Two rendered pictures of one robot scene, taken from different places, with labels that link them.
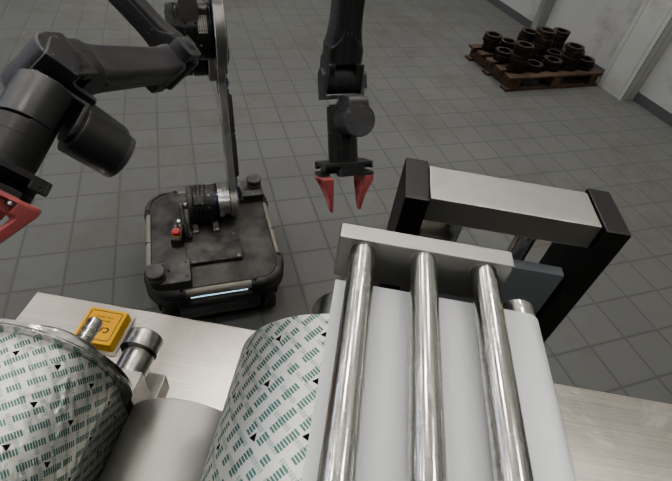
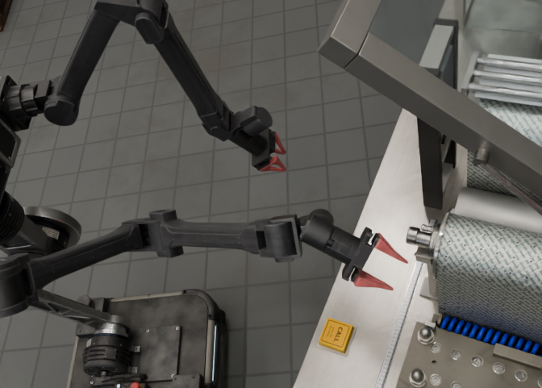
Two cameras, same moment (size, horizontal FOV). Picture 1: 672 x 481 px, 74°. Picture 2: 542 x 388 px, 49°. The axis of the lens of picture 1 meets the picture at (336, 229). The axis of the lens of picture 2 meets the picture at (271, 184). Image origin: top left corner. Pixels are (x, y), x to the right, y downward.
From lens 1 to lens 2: 1.07 m
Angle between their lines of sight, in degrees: 32
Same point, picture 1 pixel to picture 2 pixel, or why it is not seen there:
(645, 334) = (319, 35)
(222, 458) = not seen: hidden behind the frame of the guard
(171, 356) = (362, 292)
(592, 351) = (325, 77)
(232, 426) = not seen: hidden behind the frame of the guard
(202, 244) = (154, 364)
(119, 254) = not seen: outside the picture
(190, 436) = (473, 196)
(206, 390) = (389, 271)
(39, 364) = (457, 221)
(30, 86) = (319, 223)
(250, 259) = (184, 319)
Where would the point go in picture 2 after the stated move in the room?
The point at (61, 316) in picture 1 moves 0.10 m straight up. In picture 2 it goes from (318, 366) to (310, 354)
